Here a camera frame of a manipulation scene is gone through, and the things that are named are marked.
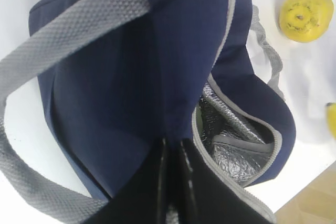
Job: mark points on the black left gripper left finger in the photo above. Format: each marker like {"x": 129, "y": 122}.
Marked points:
{"x": 143, "y": 198}

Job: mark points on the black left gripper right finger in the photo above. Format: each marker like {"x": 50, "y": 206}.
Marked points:
{"x": 207, "y": 196}

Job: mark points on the navy blue insulated lunch bag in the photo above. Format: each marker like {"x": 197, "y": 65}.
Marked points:
{"x": 117, "y": 75}

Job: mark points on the yellow banana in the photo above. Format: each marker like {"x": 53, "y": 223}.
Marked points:
{"x": 331, "y": 118}

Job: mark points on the yellow pear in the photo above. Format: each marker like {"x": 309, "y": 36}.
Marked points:
{"x": 305, "y": 20}

